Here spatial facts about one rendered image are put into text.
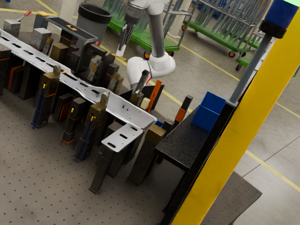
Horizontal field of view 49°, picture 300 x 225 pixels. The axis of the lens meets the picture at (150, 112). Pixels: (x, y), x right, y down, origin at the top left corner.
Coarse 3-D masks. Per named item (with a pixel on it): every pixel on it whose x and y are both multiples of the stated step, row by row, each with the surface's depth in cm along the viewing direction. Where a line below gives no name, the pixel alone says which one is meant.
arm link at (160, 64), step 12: (156, 0) 219; (168, 0) 223; (156, 12) 226; (156, 24) 234; (156, 36) 241; (156, 48) 249; (156, 60) 256; (168, 60) 259; (156, 72) 262; (168, 72) 265
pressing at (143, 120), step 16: (16, 48) 209; (32, 48) 218; (32, 64) 200; (64, 80) 195; (80, 80) 203; (112, 96) 201; (112, 112) 184; (128, 112) 190; (144, 112) 198; (144, 128) 182
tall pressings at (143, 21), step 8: (104, 0) 667; (112, 0) 658; (120, 0) 654; (104, 8) 682; (112, 8) 678; (144, 8) 627; (176, 8) 591; (112, 16) 669; (120, 16) 662; (144, 16) 642; (136, 24) 638; (144, 24) 631; (168, 24) 605
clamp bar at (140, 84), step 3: (144, 72) 195; (147, 72) 198; (144, 75) 199; (147, 75) 198; (141, 78) 199; (144, 78) 200; (141, 81) 201; (144, 81) 199; (138, 84) 201; (141, 84) 201; (144, 84) 201; (138, 87) 202; (141, 87) 200; (135, 90) 202; (141, 90) 202; (135, 93) 204; (138, 93) 201
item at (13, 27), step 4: (4, 20) 226; (8, 20) 228; (12, 20) 231; (4, 24) 227; (8, 24) 226; (12, 24) 226; (16, 24) 229; (20, 24) 232; (4, 28) 228; (8, 28) 227; (12, 28) 228; (16, 28) 231; (8, 32) 228; (12, 32) 230; (16, 32) 233; (16, 36) 235; (8, 40) 231
